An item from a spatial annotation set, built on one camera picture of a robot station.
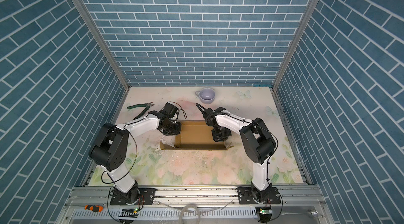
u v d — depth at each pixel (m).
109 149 0.47
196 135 0.92
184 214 0.71
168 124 0.73
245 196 0.74
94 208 0.69
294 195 0.76
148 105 1.08
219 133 0.75
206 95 1.12
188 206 0.73
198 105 0.87
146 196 0.74
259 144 0.50
